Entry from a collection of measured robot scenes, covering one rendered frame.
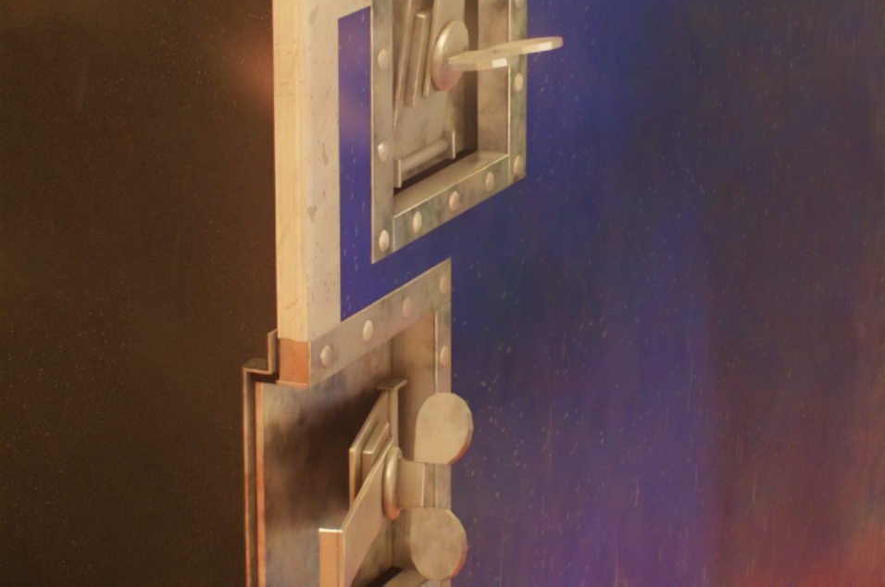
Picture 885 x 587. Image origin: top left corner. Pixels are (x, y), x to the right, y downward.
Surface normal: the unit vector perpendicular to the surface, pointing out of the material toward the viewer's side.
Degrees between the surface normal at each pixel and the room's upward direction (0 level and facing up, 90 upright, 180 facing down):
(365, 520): 90
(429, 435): 75
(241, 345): 90
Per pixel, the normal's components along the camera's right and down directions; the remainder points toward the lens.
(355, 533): 0.99, 0.04
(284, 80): -0.41, 0.25
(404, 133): 0.90, 0.24
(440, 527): -0.68, -0.07
